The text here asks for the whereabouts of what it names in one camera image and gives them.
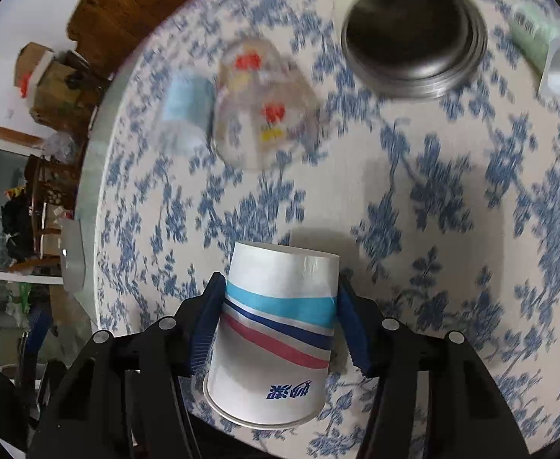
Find stacked cardboard boxes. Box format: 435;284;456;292
26;51;109;139

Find clear plastic cup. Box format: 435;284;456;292
152;67;216;156

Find white striped paper cup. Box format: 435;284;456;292
203;241;339;430

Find small green white cup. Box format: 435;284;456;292
508;3;560;98

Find top cardboard box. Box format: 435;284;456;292
14;42;54;87

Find wooden chair at left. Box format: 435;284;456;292
2;155;80;272

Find cream steel thermos cup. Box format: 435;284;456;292
333;0;487;99

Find blue floral tablecloth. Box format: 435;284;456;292
95;0;560;451

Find carved wooden sofa bench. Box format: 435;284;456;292
67;0;188;77

